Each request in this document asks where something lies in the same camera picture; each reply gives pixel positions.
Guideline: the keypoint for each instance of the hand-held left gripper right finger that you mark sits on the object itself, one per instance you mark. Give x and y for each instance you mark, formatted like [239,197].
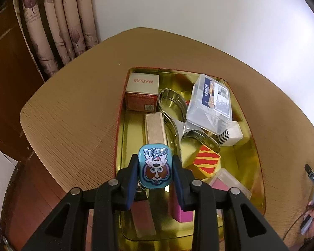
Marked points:
[178,180]

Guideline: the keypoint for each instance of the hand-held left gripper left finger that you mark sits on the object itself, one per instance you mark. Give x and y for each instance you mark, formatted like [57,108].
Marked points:
[130,180]

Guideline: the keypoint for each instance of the small blue cartoon tin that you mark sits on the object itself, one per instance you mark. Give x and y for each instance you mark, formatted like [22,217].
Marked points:
[155,167]

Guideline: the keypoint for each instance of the yellow box orange stripes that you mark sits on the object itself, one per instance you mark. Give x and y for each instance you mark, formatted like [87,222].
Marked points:
[205,160]

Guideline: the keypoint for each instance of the magenta rectangular box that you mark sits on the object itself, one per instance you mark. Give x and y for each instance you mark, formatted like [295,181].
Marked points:
[181,214]

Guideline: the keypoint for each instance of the clear case pink insert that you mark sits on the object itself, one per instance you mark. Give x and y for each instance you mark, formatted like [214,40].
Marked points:
[226,181]

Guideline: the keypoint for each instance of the gold ribbed box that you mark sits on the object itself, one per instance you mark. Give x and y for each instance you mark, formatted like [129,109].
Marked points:
[155,130]

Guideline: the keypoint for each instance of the silver metal tongs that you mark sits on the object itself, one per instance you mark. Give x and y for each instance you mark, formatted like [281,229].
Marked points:
[172,121]

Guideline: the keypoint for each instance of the red tin box gold interior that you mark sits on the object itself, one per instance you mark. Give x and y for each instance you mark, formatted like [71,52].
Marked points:
[240,157]

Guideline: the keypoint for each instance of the black white striped box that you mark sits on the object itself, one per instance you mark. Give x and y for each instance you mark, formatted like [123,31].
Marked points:
[231,136]

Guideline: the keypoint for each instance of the clear labelled plastic box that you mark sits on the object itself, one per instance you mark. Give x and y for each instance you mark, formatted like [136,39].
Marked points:
[209,104]

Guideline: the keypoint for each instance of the cream and red cube box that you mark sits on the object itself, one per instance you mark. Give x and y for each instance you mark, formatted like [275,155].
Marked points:
[142,91]

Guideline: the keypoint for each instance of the brown wooden door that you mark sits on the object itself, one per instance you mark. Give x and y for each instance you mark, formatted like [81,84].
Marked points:
[7,83]

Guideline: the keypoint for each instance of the beige tree-print curtain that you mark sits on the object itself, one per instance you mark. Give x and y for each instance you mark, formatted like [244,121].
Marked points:
[68,18]

